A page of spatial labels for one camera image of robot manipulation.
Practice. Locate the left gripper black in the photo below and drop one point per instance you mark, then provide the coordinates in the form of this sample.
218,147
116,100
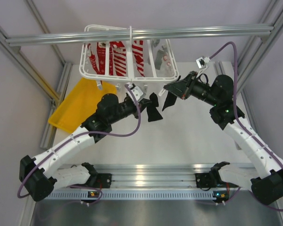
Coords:
143,103

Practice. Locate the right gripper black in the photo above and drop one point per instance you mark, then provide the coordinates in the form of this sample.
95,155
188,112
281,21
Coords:
183,88

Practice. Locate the black sock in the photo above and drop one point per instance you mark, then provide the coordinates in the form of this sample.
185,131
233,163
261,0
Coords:
156,115
169,101

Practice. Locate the white hanger clip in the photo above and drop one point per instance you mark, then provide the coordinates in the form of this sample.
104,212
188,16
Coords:
162,92

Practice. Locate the white plastic clip hanger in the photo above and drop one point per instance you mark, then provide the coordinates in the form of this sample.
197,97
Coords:
132,75

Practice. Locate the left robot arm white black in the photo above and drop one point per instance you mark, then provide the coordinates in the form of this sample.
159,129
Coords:
42,174

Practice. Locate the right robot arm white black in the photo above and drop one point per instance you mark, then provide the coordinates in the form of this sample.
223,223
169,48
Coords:
267,183

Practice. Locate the white sock red trim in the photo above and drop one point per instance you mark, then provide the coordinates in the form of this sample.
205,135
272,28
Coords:
166,68

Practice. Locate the grey sock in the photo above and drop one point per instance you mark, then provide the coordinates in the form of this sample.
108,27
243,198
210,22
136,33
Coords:
161,51

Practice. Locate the red white striped sock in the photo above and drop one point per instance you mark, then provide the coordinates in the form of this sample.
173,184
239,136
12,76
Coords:
119,58
137,50

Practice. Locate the yellow plastic tray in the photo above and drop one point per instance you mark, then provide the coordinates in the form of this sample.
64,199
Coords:
80,103

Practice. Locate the aluminium top crossbar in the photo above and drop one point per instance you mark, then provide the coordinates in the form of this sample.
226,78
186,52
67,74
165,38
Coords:
145,34

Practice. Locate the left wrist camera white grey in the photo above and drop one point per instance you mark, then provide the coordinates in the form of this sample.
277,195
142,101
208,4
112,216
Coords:
135,92

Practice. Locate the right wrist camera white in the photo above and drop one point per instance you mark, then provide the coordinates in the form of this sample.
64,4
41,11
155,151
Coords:
202,64

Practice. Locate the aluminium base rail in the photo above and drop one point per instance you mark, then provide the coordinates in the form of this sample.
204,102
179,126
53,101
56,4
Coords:
153,176

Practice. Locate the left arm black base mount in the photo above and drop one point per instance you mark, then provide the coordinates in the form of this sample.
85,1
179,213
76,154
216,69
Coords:
102,180

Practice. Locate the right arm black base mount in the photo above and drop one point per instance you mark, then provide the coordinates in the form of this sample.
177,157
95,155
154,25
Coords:
208,180

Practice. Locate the grey slotted cable duct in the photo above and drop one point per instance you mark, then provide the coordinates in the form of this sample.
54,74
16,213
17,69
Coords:
75,194

